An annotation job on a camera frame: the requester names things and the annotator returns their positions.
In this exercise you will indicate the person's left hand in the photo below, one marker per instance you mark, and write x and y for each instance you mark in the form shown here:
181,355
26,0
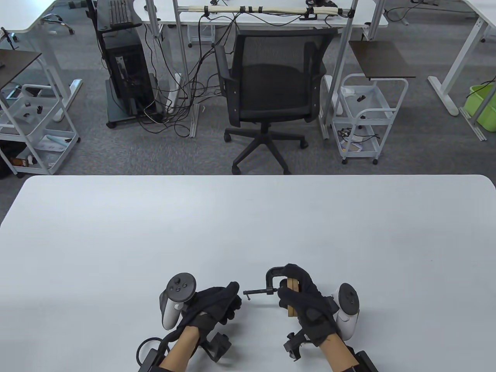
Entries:
213,306

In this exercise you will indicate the person's right hand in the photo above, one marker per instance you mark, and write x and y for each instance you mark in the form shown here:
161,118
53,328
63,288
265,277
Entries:
310,310

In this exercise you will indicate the round wooden disc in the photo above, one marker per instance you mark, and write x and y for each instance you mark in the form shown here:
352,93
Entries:
290,283
296,286

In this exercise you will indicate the black metal clamp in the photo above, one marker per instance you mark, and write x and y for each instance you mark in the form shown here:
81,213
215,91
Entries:
268,281

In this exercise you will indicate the person's left forearm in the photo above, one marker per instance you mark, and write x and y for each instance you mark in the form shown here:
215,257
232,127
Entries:
178,352

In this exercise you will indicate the person's right forearm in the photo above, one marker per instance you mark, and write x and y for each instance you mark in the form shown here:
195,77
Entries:
339,356

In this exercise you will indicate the white and black controller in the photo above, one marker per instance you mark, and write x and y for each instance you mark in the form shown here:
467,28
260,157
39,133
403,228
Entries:
180,286
348,298

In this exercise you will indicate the black wrist sensor box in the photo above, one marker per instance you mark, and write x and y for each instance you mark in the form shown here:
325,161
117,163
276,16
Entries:
151,362
366,364

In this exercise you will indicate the white power strip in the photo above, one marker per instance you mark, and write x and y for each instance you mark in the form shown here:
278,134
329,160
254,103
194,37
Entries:
173,97

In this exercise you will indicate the black mesh office chair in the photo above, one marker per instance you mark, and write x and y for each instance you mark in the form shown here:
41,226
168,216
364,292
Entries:
271,89

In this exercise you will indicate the black computer tower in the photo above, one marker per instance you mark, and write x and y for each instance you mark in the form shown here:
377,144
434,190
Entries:
131,77

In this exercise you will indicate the brown side table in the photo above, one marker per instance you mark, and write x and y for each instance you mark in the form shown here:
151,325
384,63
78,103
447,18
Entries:
15,66
381,60

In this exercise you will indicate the green plastic bin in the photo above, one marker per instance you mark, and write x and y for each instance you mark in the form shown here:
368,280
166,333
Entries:
484,106

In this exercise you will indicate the white rolling cabinet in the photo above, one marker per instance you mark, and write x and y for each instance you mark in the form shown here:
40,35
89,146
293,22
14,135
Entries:
201,35

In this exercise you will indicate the white desk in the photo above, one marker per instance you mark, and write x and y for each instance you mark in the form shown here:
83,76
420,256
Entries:
23,15
271,21
462,58

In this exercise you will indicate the black keyboard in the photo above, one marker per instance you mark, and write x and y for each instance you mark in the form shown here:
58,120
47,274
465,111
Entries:
118,11

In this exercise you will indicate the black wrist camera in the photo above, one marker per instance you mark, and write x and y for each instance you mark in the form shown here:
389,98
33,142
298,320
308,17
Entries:
221,345
294,345

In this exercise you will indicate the aluminium floor rail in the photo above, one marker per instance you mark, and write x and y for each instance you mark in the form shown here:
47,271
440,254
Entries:
474,124

